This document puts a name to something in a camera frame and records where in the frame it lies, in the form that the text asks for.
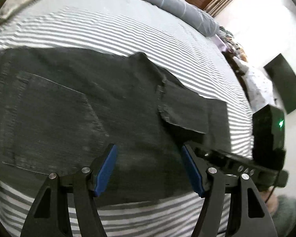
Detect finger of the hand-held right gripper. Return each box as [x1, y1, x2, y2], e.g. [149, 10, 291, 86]
[186, 140, 283, 176]

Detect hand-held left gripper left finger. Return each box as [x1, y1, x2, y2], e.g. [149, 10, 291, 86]
[20, 144, 118, 237]

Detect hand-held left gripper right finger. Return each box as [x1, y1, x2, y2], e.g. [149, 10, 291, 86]
[181, 144, 278, 237]

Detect dark grey denim pants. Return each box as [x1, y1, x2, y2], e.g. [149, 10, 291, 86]
[0, 47, 231, 206]

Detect person's right forearm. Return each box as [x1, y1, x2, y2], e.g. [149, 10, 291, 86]
[266, 190, 296, 237]

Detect white dotted cloth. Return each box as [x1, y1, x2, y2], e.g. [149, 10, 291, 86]
[237, 63, 278, 113]

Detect black flat screen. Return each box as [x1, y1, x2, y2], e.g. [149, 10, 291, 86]
[263, 53, 296, 115]

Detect pile of mixed clothes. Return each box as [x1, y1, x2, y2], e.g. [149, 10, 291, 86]
[217, 26, 248, 62]

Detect grey striped bed sheet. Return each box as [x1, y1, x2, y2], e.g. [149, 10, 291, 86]
[0, 0, 254, 237]

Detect black cable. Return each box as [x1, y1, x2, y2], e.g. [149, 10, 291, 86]
[266, 171, 281, 203]

